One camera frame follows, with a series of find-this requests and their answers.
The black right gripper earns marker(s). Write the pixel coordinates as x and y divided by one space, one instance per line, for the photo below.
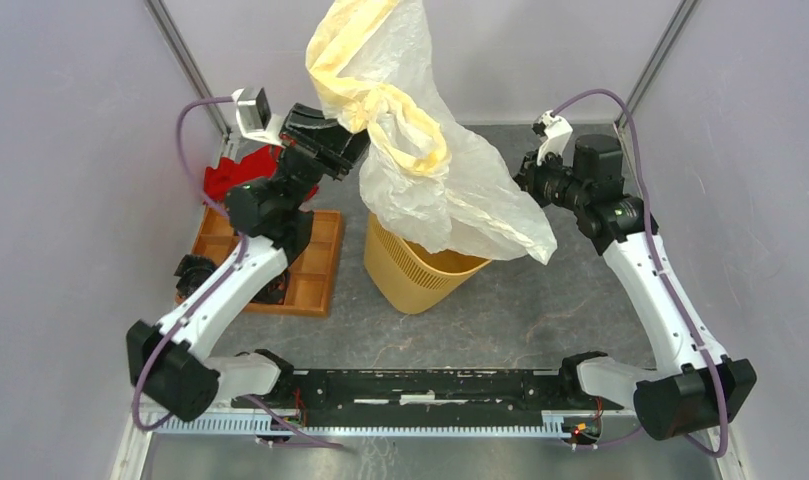
530 173

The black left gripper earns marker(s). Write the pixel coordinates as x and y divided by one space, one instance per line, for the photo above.
334 147

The translucent white trash bag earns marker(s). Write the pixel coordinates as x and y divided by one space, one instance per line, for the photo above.
425 177

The yellow plastic trash bin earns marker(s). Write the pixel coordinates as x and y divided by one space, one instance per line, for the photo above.
412 279

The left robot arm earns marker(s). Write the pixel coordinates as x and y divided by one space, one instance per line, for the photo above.
170 361

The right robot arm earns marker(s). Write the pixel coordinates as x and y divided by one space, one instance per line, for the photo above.
695 384

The black trash bag roll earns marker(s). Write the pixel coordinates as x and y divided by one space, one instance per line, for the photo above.
191 272
274 292

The red cloth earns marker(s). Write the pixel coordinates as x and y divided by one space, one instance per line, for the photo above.
229 173

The wooden compartment tray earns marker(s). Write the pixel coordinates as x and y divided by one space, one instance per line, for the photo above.
312 274

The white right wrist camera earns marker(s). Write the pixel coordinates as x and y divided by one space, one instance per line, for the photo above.
554 132

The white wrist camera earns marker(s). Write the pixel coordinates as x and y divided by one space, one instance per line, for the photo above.
254 117
554 132

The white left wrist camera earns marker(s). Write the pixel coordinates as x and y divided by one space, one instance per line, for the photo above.
254 117

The right aluminium frame post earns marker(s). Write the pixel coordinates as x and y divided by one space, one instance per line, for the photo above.
671 34

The aluminium frame post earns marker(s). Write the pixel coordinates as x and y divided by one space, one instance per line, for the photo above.
179 48
671 34

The left aluminium frame post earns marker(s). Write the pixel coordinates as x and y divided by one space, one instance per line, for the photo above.
179 48

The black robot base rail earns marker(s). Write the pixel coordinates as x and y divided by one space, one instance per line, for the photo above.
428 398

